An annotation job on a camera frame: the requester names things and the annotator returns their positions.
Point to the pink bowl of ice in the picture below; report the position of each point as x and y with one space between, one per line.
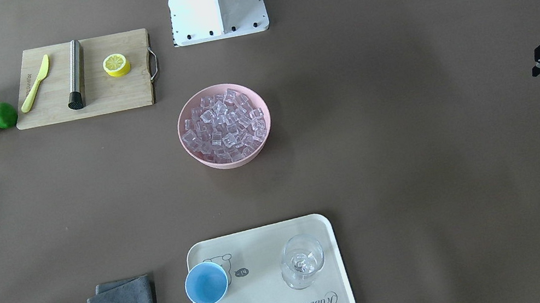
224 125

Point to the blue cup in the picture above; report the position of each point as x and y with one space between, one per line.
206 282

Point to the clear wine glass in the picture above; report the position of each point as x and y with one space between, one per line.
301 261

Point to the cream serving tray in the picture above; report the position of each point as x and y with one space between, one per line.
252 260

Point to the half lemon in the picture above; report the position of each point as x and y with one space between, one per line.
116 65

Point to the bamboo cutting board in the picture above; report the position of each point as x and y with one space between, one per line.
102 94

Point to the yellow plastic knife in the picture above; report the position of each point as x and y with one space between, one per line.
41 75

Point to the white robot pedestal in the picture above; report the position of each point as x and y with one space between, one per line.
200 21

